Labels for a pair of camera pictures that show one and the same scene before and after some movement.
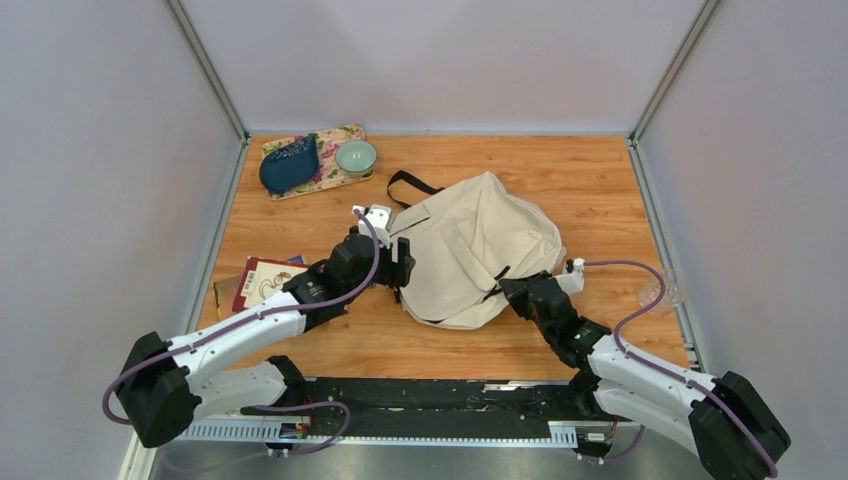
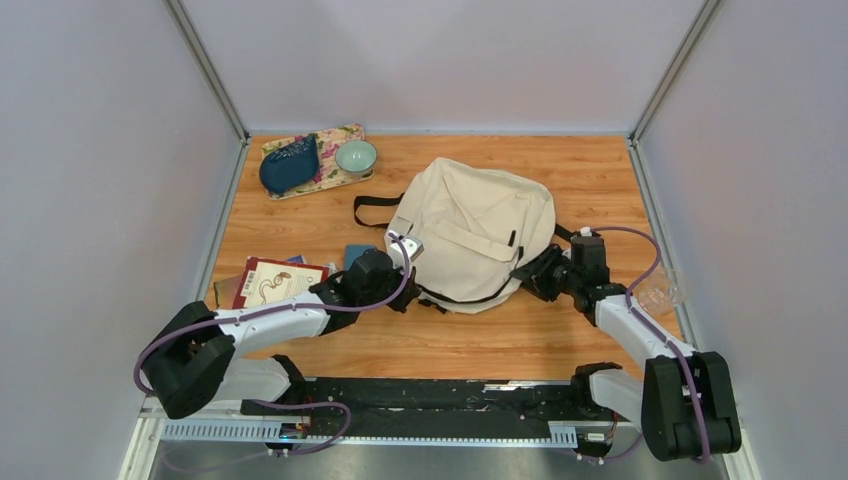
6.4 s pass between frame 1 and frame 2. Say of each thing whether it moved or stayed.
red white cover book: stayed
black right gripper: moved
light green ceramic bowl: stayed
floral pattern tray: stayed
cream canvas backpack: moved
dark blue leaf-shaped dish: stayed
